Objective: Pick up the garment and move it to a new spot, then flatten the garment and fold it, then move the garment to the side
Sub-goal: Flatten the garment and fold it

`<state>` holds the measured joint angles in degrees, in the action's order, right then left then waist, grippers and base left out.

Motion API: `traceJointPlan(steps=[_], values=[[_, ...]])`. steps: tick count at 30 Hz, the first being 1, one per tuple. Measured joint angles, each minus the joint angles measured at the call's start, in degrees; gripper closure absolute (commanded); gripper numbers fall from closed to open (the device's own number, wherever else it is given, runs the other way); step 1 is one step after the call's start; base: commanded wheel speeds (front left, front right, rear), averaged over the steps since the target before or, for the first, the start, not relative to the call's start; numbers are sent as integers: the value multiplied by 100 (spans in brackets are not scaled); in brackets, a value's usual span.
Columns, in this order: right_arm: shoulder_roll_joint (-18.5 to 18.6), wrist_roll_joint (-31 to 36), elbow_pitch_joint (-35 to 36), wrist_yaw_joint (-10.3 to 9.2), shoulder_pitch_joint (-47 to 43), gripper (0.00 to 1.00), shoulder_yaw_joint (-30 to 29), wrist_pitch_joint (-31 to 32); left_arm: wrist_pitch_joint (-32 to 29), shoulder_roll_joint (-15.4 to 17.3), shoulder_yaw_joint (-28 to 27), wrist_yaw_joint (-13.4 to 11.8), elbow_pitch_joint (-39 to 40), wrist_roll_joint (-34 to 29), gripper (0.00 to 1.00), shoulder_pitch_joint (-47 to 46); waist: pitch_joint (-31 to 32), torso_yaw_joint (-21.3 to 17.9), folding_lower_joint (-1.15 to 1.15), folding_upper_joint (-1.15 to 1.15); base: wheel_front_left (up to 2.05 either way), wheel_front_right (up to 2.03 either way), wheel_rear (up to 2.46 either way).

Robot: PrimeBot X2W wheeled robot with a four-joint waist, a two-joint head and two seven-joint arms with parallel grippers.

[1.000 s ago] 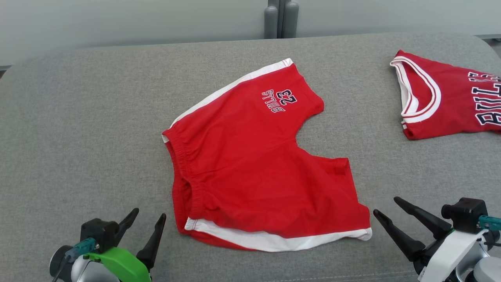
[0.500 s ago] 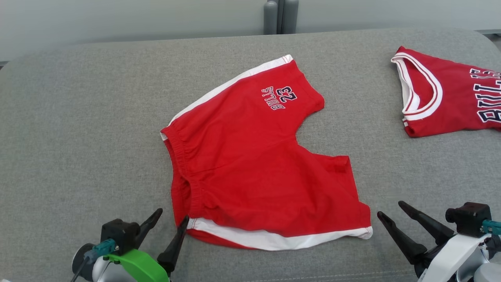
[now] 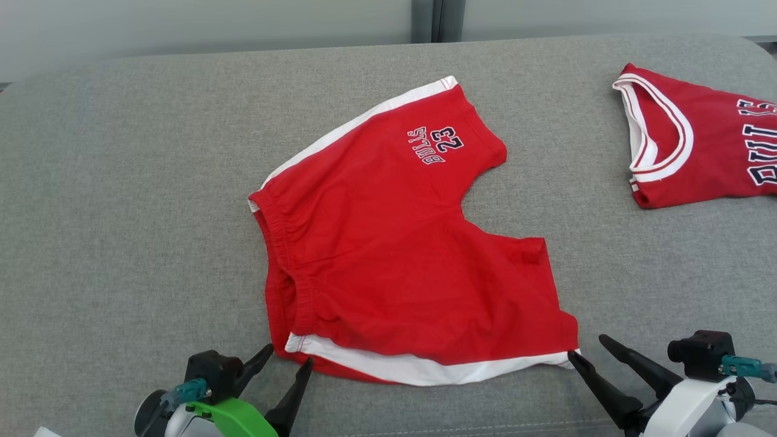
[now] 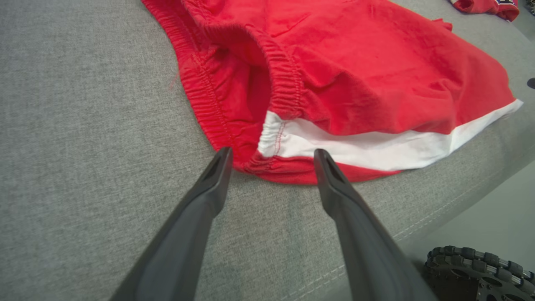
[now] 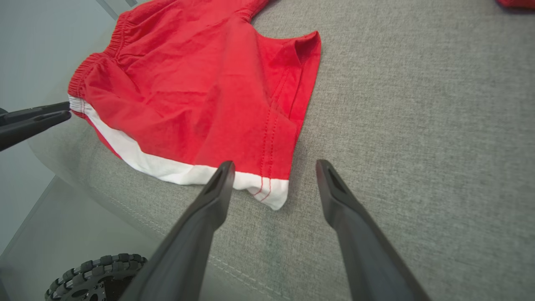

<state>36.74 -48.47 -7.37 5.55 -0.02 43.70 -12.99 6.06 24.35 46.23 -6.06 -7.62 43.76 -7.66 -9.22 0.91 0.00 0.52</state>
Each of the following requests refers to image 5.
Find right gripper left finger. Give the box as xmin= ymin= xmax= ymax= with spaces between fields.
xmin=119 ymin=160 xmax=235 ymax=301

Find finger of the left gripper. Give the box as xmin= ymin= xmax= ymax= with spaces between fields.
xmin=0 ymin=102 xmax=71 ymax=126
xmin=0 ymin=111 xmax=72 ymax=152

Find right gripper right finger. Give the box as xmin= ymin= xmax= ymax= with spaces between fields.
xmin=316 ymin=159 xmax=431 ymax=301

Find red shorts with white stripe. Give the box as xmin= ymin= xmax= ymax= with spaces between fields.
xmin=68 ymin=0 xmax=322 ymax=211

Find red shirt with white sleeves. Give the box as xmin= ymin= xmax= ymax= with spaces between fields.
xmin=495 ymin=0 xmax=535 ymax=10

